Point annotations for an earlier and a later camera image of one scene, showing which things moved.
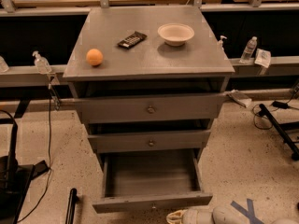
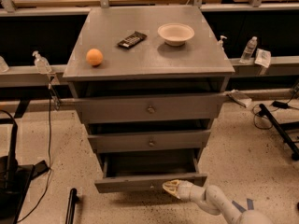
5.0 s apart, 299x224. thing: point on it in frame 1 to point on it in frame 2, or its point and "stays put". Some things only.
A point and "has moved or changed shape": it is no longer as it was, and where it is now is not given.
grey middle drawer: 150,142 stays put
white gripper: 195,217 to 186,191
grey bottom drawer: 151,180 has moved or changed shape
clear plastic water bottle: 249,49 stays put
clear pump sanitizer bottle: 41,63 stays put
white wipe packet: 263,58 stays put
